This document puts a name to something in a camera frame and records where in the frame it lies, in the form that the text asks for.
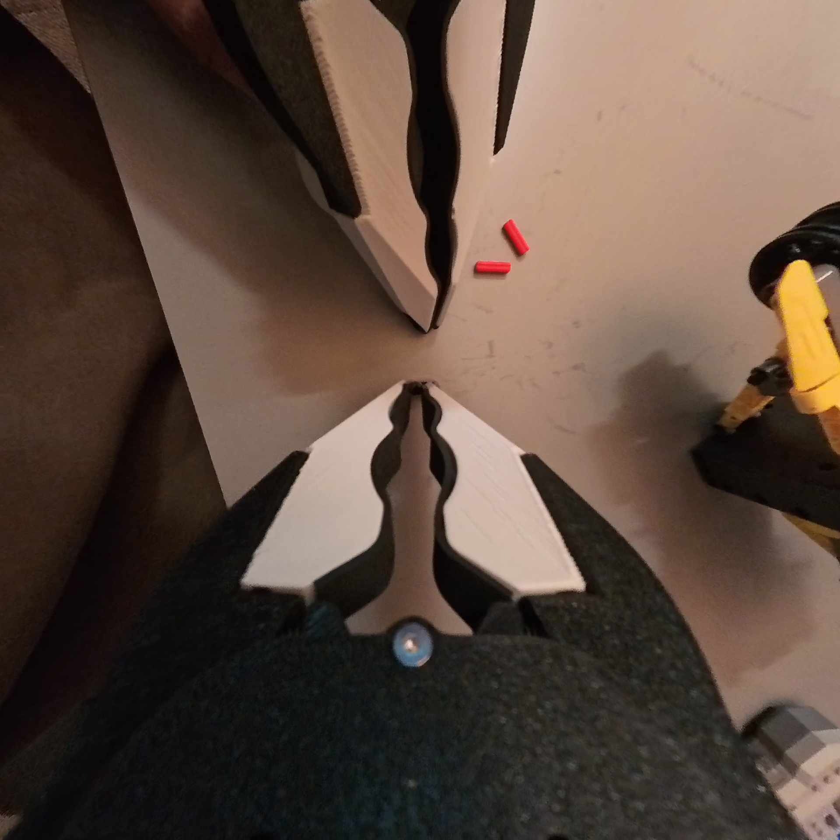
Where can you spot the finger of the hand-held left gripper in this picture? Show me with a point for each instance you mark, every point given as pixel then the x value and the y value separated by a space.
pixel 476 98
pixel 374 131

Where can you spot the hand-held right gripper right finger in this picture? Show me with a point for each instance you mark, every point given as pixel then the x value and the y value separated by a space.
pixel 505 518

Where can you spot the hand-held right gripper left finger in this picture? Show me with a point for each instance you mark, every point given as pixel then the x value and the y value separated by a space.
pixel 321 518

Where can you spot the red brick pin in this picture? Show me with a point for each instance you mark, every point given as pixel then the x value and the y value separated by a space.
pixel 493 267
pixel 516 237

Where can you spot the yellow black brick vehicle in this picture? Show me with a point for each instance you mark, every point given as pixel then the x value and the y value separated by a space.
pixel 804 341

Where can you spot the grey brick battery box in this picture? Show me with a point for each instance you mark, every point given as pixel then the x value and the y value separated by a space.
pixel 794 741

